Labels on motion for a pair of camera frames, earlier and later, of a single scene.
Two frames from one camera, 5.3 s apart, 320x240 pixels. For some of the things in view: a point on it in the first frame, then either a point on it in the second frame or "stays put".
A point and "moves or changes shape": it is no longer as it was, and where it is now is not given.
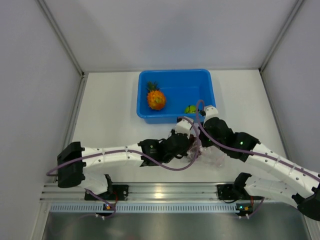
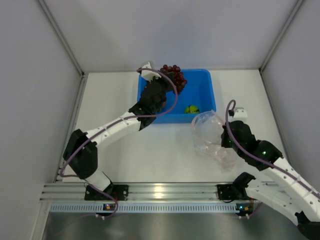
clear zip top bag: x=212 y=155 moves or changes shape
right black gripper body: x=208 y=142 → x=225 y=142
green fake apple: x=191 y=109 stays put
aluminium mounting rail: x=180 y=194 stays put
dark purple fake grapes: x=192 y=139 → x=179 y=81
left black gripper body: x=184 y=153 → x=166 y=86
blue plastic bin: x=182 y=88 stays put
